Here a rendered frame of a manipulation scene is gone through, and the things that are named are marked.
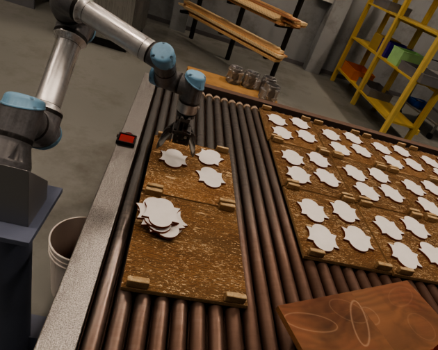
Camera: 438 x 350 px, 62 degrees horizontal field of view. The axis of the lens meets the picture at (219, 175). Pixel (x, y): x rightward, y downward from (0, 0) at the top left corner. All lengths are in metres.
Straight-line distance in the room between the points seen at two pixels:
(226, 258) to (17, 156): 0.68
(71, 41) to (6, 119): 0.39
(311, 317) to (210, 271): 0.31
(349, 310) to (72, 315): 0.70
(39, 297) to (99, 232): 1.03
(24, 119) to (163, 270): 0.59
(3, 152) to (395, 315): 1.17
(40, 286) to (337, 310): 1.57
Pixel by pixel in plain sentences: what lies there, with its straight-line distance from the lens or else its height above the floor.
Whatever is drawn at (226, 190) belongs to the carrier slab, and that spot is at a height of 0.94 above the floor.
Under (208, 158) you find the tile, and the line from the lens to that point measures 1.57.
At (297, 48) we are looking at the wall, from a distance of 8.04.
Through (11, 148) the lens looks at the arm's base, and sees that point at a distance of 1.18.
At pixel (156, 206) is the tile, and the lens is 1.17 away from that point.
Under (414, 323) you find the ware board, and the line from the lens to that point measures 1.20.
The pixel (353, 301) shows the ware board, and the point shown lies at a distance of 1.11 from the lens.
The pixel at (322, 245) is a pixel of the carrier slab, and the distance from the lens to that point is 1.38.
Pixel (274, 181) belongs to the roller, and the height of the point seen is 0.92.
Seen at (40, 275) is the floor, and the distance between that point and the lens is 2.23.
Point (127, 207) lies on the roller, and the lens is 1.25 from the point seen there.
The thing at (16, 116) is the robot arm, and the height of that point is 1.15.
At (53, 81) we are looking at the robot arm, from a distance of 1.38.
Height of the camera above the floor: 1.74
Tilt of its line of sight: 32 degrees down
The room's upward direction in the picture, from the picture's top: 20 degrees clockwise
